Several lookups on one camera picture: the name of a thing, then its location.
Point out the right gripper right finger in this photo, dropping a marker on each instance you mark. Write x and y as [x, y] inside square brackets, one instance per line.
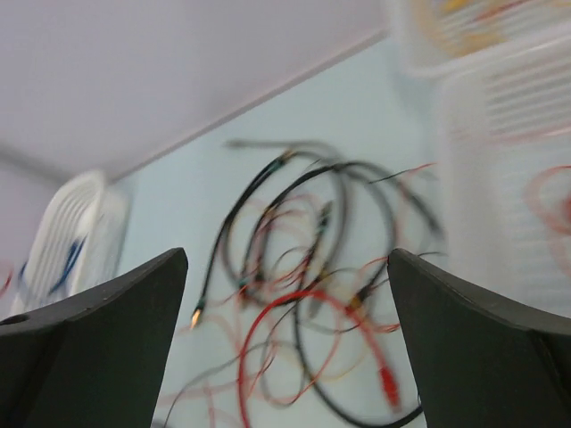
[479, 359]

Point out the near right white basket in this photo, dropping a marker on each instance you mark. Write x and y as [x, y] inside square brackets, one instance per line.
[504, 160]

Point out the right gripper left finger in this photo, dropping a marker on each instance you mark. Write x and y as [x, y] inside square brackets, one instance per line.
[95, 359]

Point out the left white basket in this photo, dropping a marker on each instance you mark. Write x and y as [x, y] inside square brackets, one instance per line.
[77, 245]

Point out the far right white basket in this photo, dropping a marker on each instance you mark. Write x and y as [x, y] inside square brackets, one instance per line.
[436, 38]

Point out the white basket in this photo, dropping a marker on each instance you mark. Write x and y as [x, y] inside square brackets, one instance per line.
[77, 245]
[504, 160]
[436, 38]

